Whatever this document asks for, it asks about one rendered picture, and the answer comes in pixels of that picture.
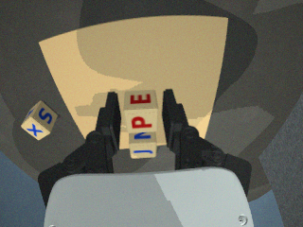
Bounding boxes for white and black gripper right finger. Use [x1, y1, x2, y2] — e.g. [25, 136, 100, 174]
[162, 89, 252, 199]

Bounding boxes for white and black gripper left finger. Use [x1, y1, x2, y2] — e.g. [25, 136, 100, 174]
[38, 92, 121, 208]

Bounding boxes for tan flat mat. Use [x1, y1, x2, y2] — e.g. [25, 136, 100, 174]
[39, 15, 228, 149]

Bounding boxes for cream letter block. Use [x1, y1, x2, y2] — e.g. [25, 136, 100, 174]
[129, 131, 157, 158]
[123, 90, 159, 133]
[21, 100, 58, 140]

